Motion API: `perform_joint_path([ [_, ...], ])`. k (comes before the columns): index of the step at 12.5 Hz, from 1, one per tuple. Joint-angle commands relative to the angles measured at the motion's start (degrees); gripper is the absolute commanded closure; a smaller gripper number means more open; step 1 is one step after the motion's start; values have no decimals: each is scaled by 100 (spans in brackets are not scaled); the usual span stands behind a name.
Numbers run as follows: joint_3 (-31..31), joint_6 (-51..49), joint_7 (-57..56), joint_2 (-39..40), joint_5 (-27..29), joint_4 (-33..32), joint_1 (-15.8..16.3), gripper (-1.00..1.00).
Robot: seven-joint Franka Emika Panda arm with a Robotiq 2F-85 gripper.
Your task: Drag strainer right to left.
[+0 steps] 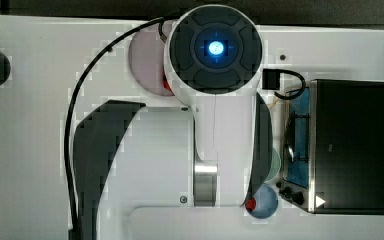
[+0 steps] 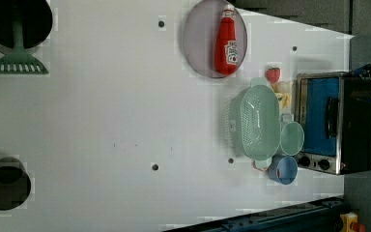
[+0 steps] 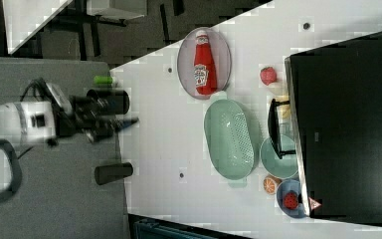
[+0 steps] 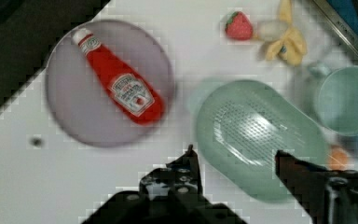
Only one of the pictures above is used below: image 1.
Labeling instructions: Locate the green plastic strainer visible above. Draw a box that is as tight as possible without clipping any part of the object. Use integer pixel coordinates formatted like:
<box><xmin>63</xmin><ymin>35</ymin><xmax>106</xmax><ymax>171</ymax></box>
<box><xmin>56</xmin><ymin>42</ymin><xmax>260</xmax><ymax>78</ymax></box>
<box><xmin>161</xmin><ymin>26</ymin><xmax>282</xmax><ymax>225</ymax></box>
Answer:
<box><xmin>266</xmin><ymin>149</ymin><xmax>281</xmax><ymax>181</ymax></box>

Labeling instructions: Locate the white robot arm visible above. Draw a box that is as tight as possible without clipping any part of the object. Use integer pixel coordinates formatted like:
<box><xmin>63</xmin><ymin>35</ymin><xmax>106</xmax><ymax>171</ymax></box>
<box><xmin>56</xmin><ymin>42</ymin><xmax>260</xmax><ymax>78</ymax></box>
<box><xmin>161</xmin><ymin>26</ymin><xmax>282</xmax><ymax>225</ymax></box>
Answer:
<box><xmin>164</xmin><ymin>4</ymin><xmax>264</xmax><ymax>207</ymax></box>

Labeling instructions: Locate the red ketchup bottle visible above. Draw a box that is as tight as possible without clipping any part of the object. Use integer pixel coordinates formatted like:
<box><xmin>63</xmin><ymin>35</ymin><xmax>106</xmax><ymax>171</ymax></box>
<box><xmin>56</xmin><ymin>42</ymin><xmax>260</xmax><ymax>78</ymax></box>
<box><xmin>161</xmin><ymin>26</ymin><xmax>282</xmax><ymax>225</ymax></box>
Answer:
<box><xmin>163</xmin><ymin>73</ymin><xmax>172</xmax><ymax>92</ymax></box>

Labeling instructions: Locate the grey round plate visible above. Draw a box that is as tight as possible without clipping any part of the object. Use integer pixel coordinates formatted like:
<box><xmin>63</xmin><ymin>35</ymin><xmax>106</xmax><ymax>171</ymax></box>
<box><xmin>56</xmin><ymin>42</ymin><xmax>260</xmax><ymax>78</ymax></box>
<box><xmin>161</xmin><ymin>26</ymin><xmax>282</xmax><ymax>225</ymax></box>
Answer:
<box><xmin>128</xmin><ymin>24</ymin><xmax>173</xmax><ymax>97</ymax></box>

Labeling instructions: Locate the blue cup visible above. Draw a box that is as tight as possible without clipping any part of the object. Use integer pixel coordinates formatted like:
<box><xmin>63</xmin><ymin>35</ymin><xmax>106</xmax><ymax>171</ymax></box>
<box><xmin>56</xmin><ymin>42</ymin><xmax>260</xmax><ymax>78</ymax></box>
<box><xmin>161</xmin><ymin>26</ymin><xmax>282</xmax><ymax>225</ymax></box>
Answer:
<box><xmin>245</xmin><ymin>184</ymin><xmax>278</xmax><ymax>219</ymax></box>

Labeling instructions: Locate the black toaster oven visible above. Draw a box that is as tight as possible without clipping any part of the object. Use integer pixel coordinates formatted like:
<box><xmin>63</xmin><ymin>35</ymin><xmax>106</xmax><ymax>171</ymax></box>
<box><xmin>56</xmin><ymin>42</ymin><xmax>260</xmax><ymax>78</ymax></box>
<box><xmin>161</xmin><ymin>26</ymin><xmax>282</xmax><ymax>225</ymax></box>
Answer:
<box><xmin>277</xmin><ymin>79</ymin><xmax>384</xmax><ymax>215</ymax></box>

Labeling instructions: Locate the black cable plug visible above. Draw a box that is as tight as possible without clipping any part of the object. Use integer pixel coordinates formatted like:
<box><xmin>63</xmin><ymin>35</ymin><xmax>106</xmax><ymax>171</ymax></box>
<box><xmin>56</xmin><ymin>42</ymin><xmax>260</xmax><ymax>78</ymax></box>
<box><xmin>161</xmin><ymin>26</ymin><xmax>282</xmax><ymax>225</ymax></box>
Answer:
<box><xmin>261</xmin><ymin>68</ymin><xmax>307</xmax><ymax>101</ymax></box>

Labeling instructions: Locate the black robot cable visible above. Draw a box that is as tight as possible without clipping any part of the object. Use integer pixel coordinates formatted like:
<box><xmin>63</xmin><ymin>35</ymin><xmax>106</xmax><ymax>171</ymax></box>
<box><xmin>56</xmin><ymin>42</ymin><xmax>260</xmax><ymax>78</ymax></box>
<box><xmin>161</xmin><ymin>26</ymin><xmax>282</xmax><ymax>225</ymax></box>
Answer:
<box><xmin>63</xmin><ymin>17</ymin><xmax>166</xmax><ymax>240</ymax></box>

